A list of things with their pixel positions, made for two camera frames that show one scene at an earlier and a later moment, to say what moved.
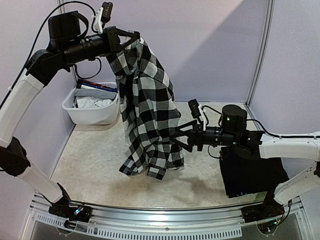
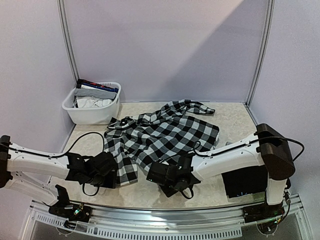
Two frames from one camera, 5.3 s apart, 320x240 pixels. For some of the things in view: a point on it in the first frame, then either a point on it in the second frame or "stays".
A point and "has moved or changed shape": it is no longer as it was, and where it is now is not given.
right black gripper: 199,136 -> 154,172
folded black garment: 243,176 stays
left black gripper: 113,44 -> 112,182
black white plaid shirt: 149,111 has moved or changed shape
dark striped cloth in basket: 95,84 stays
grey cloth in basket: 87,93 stays
